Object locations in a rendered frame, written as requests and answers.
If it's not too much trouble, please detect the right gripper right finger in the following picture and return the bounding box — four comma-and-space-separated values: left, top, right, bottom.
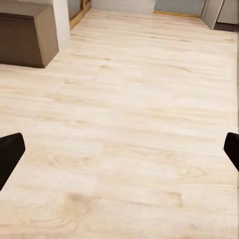
224, 132, 239, 171

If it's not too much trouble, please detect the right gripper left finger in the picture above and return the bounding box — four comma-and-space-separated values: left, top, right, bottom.
0, 132, 25, 191

